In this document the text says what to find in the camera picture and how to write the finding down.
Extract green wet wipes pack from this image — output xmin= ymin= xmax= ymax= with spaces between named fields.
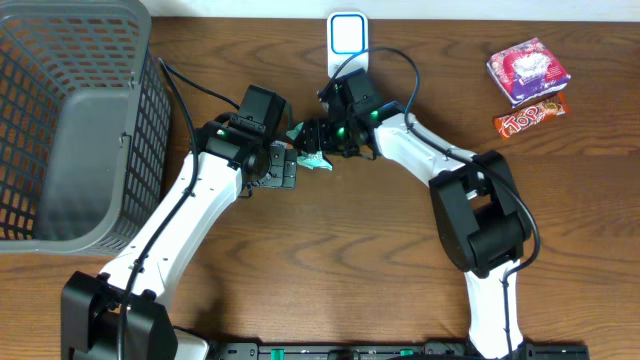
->
xmin=286 ymin=123 xmax=333 ymax=171

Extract red-brown snack bar wrapper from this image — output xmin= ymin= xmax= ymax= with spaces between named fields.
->
xmin=493 ymin=92 xmax=570 ymax=140

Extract purple snack bag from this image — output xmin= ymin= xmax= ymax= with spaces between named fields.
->
xmin=486 ymin=37 xmax=571 ymax=108

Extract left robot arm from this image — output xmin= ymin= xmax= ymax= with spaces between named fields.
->
xmin=61 ymin=113 xmax=296 ymax=360

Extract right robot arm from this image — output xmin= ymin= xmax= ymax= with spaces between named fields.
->
xmin=288 ymin=102 xmax=539 ymax=359

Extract white barcode scanner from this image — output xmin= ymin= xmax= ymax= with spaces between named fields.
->
xmin=326 ymin=11 xmax=369 ymax=77

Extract grey plastic mesh basket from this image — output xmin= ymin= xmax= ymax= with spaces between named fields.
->
xmin=1 ymin=1 xmax=171 ymax=256

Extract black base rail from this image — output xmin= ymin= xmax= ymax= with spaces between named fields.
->
xmin=205 ymin=341 xmax=590 ymax=360

